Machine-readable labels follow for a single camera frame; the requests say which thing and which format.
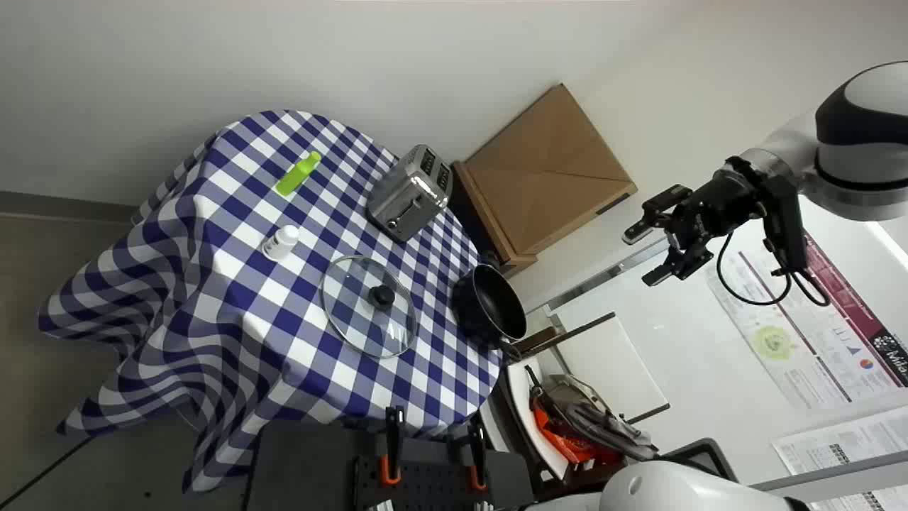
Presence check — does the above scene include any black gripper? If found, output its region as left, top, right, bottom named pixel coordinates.
left=622, top=169, right=764, bottom=288

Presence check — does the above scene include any round glass pot lid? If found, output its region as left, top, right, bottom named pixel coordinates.
left=321, top=257, right=416, bottom=360

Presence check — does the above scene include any black orange clamp left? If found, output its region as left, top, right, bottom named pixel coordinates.
left=379, top=407, right=403, bottom=488

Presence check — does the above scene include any silver toaster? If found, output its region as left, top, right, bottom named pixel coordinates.
left=367, top=146, right=455, bottom=245

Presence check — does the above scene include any blue white checkered tablecloth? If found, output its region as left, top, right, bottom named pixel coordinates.
left=40, top=112, right=501, bottom=494

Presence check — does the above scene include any green sponge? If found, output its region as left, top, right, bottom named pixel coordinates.
left=276, top=153, right=321, bottom=198

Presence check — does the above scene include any brown cardboard box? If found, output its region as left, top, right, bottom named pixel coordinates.
left=455, top=86, right=635, bottom=275

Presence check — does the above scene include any wall poster with green circle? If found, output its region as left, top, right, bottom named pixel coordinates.
left=710, top=214, right=908, bottom=410

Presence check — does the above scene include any black cooking pot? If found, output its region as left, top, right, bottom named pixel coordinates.
left=450, top=264, right=527, bottom=347

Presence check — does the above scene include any orange grey item pile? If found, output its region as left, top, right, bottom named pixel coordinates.
left=527, top=376, right=657, bottom=469

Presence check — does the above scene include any small white bottle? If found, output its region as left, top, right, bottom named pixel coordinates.
left=262, top=225, right=300, bottom=262

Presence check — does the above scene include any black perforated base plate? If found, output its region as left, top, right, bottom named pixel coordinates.
left=345, top=435, right=533, bottom=511

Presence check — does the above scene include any black orange clamp right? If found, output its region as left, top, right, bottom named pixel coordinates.
left=469, top=421, right=489, bottom=492

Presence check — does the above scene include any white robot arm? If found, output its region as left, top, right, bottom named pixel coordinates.
left=622, top=61, right=908, bottom=306

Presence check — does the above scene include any black orange clamp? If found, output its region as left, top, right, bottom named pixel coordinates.
left=379, top=407, right=403, bottom=488
left=469, top=421, right=489, bottom=492

